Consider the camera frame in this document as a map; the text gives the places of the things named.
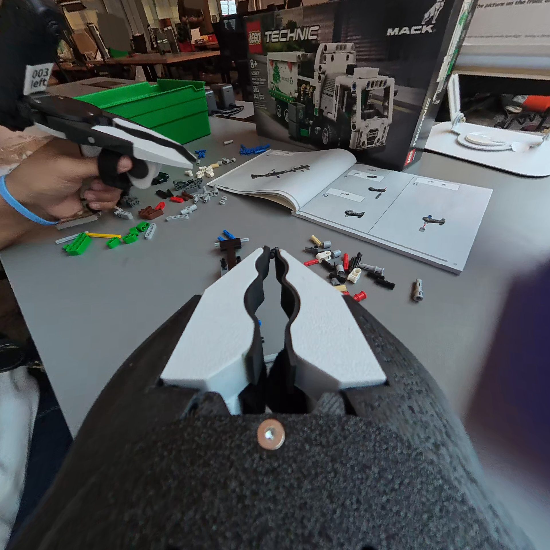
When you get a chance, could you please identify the wooden workshop table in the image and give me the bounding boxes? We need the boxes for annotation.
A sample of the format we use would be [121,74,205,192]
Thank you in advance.
[58,49,221,80]

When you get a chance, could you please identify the open instruction booklet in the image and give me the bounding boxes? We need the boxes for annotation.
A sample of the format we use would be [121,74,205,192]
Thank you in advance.
[207,148,494,275]

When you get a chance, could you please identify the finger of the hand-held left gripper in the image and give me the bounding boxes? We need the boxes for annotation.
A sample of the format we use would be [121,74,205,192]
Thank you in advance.
[113,118,196,162]
[91,126,199,169]

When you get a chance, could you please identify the partly built lego assembly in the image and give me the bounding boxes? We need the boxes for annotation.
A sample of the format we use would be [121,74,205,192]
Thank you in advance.
[214,230,251,278]

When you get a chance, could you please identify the large spread of lego pieces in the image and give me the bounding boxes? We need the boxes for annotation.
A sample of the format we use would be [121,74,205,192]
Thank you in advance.
[55,137,235,258]

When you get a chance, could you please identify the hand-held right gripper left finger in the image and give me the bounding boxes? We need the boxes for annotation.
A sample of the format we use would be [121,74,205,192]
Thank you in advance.
[160,246,272,416]

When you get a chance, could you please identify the white cardboard box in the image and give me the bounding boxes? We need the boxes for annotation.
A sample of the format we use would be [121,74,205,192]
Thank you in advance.
[453,0,550,76]

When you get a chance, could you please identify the lego set box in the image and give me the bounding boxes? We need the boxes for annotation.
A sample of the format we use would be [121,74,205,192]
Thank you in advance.
[245,0,478,172]

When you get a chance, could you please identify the person's left forearm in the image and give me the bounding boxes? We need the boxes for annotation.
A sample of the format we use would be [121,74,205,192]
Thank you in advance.
[0,178,58,251]

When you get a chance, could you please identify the green plastic bin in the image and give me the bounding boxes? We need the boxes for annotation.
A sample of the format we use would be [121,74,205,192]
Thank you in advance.
[74,78,212,146]

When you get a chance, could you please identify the blue wristband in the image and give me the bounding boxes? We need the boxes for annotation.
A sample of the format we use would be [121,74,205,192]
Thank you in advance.
[0,174,58,226]

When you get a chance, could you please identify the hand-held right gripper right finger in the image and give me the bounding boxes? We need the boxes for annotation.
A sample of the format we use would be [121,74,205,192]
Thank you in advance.
[273,247,387,414]

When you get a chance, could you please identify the white flat stand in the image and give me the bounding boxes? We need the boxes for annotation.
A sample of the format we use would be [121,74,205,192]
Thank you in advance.
[423,71,550,178]

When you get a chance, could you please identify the person's blue jeans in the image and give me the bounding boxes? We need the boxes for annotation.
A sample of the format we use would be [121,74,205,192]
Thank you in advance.
[17,387,74,529]

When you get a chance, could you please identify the small cluster of lego pins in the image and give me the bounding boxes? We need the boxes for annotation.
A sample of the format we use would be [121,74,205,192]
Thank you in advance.
[304,234,396,302]

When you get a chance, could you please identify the dark purple blurred cloth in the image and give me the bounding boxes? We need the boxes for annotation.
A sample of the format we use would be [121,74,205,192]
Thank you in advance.
[466,254,550,550]

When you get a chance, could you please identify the person's left hand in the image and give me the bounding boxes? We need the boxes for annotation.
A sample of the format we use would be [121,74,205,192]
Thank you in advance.
[4,148,134,223]

